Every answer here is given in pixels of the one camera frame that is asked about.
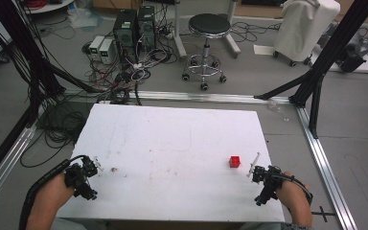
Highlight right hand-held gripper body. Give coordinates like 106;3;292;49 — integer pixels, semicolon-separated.
251;164;285;207

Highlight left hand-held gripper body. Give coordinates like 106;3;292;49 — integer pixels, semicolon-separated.
64;155;99;201

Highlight person's left hand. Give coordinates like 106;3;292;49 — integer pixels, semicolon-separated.
33;172;77;210

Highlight red cube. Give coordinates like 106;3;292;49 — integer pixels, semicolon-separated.
228;155;242;169

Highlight clear plastic scrap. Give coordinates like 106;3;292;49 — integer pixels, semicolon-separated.
266;100;283;113

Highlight white paper sheet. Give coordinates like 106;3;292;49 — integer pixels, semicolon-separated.
253;43;276;57

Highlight white power supply box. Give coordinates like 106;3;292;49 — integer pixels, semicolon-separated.
88;34;105;61
98;38;118;65

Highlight large black computer tower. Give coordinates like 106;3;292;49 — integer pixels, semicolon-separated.
112;9;139;64

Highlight white covered cart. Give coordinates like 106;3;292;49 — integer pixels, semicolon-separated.
272;0;342;67

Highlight black round stool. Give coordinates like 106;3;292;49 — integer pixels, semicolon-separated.
181;12;233;92

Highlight clear plastic bag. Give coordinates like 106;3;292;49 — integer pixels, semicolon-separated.
67;5;104;31

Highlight slim black computer tower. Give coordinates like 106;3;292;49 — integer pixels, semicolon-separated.
136;5;157;52

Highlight grey machine on floor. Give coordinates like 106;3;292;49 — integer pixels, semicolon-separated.
336;30;368;74

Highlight white round table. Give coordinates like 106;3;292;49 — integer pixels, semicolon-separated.
21;0;77;15

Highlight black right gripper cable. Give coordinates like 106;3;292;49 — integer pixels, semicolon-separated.
277;172;314;207

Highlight tangle of black floor cables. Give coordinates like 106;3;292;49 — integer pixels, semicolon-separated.
19;100;89;170

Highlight long aluminium floor rail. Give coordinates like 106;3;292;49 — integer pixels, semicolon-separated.
61;89;292;105

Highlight black frame post with cables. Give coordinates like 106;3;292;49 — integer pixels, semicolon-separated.
0;0;104;130

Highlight loose black floor cables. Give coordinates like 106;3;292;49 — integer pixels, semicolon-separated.
230;20;284;43

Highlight black frame post with braces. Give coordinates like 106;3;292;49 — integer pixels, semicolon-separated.
254;0;368;140

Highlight white desk leg frame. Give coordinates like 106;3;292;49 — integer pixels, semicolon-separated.
172;0;242;60

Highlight red cable coil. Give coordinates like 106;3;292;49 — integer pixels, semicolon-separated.
24;0;48;10

